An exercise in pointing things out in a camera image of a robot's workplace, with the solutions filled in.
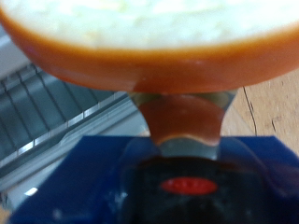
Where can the metal spatula blue grip block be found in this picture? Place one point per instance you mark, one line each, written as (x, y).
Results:
(187, 124)

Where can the white bread slice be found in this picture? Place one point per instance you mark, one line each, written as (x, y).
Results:
(155, 25)

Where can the silver toaster oven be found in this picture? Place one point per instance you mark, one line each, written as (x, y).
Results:
(93, 124)

